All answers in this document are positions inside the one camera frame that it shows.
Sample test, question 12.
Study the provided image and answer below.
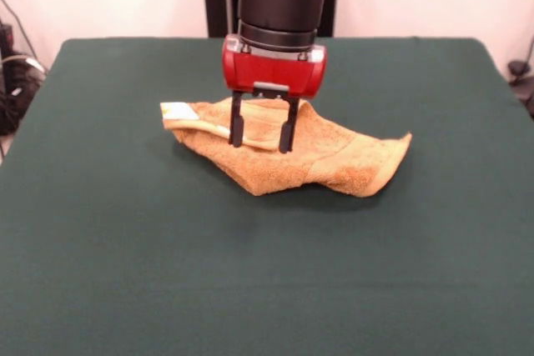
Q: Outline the dark green tablecloth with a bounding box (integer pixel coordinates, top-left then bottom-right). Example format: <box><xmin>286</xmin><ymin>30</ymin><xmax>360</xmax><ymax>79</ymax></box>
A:
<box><xmin>0</xmin><ymin>37</ymin><xmax>534</xmax><ymax>356</ymax></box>

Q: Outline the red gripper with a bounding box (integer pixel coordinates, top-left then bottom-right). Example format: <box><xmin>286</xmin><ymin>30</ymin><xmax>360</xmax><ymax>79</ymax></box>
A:
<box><xmin>220</xmin><ymin>33</ymin><xmax>328</xmax><ymax>154</ymax></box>

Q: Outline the thin grey cable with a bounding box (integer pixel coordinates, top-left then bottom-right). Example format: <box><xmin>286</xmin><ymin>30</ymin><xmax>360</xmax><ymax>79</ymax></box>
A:
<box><xmin>0</xmin><ymin>0</ymin><xmax>41</xmax><ymax>65</ymax></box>

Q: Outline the orange terry towel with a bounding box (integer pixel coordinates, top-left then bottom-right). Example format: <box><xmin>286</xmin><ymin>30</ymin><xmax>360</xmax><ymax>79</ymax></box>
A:
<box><xmin>159</xmin><ymin>96</ymin><xmax>413</xmax><ymax>198</ymax></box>

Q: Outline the black cable bundle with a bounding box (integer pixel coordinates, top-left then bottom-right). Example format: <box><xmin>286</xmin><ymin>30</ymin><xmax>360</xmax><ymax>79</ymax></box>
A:
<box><xmin>0</xmin><ymin>53</ymin><xmax>47</xmax><ymax>137</ymax></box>

